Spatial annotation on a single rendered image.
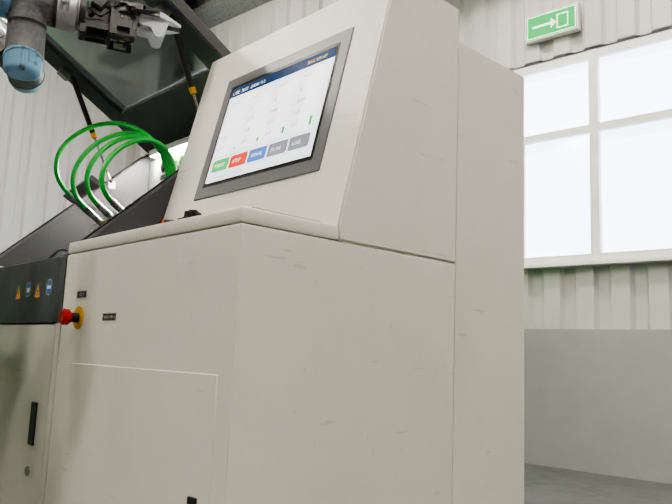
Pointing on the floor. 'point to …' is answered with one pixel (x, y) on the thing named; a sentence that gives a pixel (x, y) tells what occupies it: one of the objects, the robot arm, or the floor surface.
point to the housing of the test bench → (488, 285)
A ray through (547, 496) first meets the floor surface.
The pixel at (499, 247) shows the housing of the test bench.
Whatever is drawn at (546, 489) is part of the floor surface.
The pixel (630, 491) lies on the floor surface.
